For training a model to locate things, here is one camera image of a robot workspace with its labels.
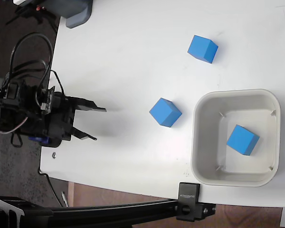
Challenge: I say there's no white servo wire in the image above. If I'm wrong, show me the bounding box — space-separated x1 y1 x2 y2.
0 115 29 134

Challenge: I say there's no green camera circuit board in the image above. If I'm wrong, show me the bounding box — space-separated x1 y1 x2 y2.
41 86 57 115

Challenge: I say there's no black aluminium rail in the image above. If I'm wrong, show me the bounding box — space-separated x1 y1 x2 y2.
47 199 181 223

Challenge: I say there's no black rail end bracket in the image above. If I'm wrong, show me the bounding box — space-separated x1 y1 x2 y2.
0 195 54 228

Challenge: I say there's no white plastic bin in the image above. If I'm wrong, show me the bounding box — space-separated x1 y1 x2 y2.
190 88 282 188

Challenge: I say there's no thin black floor cable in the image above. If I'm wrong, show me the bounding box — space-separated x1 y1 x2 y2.
38 168 63 208

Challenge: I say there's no blue plastic motor part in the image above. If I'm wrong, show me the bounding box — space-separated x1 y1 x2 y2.
28 136 50 146

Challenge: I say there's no blue cube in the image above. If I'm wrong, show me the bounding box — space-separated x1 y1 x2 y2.
187 35 219 65
149 97 183 128
226 124 260 157

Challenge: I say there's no black ribbon servo cable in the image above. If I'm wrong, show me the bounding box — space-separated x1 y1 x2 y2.
4 59 51 82

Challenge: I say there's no black stand with red button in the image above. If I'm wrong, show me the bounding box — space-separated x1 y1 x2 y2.
5 3 60 32

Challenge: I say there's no black table clamp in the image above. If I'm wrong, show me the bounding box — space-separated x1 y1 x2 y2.
175 182 217 222

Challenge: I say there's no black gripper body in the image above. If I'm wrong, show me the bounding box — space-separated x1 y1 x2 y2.
46 92 77 141

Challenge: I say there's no gray device housing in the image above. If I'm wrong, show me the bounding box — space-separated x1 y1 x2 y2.
41 0 94 29

